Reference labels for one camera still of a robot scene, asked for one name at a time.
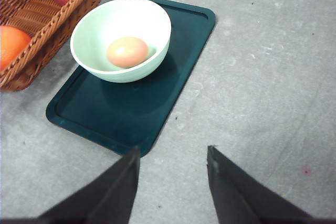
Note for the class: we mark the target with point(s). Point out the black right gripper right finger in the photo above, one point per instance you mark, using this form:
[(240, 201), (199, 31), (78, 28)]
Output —
[(241, 199)]

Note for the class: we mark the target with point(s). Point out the beige egg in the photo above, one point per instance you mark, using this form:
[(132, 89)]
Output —
[(127, 51)]

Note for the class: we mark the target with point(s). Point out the brown wicker basket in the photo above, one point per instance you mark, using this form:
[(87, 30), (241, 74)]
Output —
[(50, 26)]

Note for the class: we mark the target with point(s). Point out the orange fruit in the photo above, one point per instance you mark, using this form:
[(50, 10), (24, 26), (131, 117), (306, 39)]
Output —
[(13, 42)]

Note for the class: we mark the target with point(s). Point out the dark teal rectangular tray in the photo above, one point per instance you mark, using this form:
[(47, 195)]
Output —
[(120, 116)]

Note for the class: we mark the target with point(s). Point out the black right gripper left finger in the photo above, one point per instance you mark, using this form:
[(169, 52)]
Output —
[(106, 198)]

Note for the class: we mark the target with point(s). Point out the light green bowl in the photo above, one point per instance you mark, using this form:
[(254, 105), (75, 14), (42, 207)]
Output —
[(112, 19)]

